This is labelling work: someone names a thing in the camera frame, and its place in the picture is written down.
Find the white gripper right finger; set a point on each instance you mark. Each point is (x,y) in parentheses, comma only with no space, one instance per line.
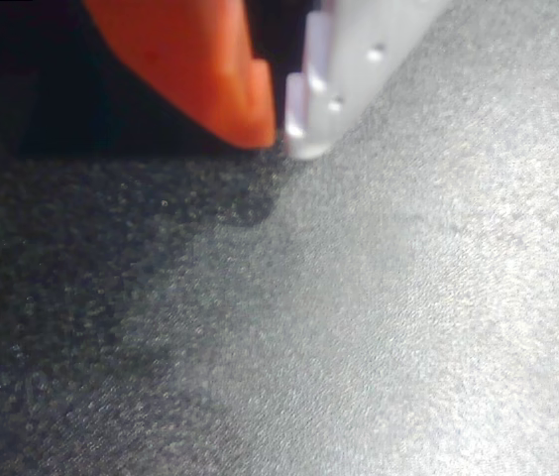
(354,64)

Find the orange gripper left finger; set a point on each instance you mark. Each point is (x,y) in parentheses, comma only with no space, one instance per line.
(195,64)

